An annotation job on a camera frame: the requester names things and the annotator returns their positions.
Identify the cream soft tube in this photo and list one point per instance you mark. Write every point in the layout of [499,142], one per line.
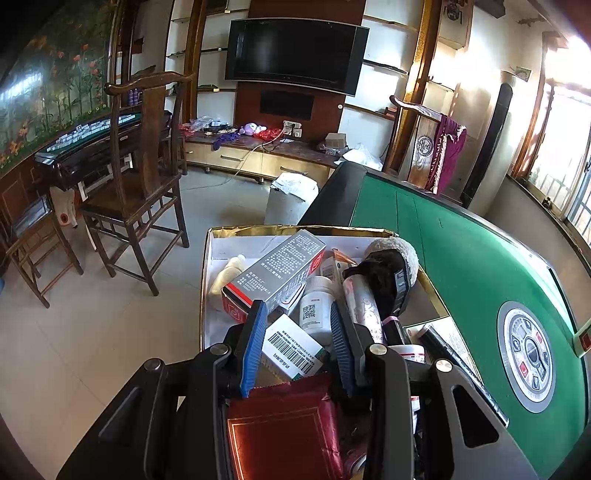
[226,277]

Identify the white green barcode box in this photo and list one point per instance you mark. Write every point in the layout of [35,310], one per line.
[291,346]

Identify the dark mahjong table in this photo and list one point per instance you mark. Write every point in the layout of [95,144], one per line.
[83,154]

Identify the black silver pen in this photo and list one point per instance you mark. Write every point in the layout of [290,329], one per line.
[443,350]

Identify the flower wall mural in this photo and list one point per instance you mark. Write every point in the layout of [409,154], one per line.
[46,83]

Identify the round table control panel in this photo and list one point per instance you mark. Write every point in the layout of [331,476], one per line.
[526,355]

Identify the black fuzzy cloth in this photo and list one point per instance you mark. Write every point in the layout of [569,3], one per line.
[378,277]

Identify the row of mahjong tiles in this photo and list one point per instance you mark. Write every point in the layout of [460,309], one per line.
[78,131]

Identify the black television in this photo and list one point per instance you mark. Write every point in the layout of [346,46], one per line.
[295,55]

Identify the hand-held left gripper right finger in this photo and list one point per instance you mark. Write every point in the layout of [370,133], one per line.
[341,350]

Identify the grey trash bin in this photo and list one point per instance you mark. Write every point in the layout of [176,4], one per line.
[286,207]

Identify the window with metal bars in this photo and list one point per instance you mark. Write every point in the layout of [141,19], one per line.
[568,161]

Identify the purple plush toy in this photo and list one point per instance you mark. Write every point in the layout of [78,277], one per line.
[253,129]

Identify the black marker pink band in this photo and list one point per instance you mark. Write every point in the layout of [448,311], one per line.
[395,332]

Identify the green gold cardboard storage box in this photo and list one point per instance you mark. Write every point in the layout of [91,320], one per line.
[217,323]

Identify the dark wooden chair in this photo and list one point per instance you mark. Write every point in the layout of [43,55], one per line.
[32,221]

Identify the purple fringed cloth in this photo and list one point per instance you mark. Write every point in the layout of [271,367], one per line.
[450,152]

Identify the white fluffy ball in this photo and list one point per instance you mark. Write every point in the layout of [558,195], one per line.
[406,258]

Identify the red foil bag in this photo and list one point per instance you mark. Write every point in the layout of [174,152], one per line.
[277,429]

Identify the silver hand cream tube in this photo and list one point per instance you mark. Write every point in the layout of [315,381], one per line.
[364,309]

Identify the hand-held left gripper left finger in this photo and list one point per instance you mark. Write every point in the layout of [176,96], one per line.
[251,346]

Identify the carved back wooden chair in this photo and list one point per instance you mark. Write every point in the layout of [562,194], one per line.
[422,147]

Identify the small cardboard box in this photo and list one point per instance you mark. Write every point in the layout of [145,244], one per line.
[335,143]

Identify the long white carton box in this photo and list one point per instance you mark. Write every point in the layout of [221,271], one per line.
[457,341]

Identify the tall black column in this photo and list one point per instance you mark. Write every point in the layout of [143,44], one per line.
[489,138]

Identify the white power socket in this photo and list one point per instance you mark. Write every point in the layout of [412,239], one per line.
[292,128]

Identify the grey red carton box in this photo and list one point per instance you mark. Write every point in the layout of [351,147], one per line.
[277,272]

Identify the tall back wooden chair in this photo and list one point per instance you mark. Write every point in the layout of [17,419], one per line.
[129,198]

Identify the white plastic bag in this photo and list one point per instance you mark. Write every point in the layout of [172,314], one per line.
[63,207]
[364,157]

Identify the red cloth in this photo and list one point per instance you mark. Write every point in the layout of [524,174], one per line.
[268,134]

